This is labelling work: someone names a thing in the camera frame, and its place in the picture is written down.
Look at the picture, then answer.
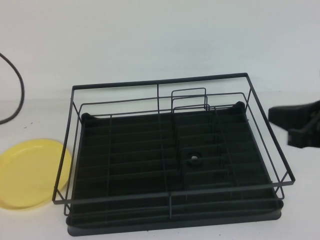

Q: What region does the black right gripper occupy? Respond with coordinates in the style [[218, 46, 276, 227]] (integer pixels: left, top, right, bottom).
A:
[[267, 99, 320, 149]]

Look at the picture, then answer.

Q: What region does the yellow round plate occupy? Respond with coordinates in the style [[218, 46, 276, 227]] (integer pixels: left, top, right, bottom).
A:
[[0, 138, 74, 210]]

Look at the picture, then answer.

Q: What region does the black plastic drip tray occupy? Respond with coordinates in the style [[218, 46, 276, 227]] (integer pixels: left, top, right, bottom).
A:
[[65, 101, 285, 237]]

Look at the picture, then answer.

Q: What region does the black wire dish rack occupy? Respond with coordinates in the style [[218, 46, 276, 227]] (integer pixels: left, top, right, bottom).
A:
[[52, 72, 296, 218]]

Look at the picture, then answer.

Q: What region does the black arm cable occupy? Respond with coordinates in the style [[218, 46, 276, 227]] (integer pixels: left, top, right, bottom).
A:
[[0, 52, 25, 125]]

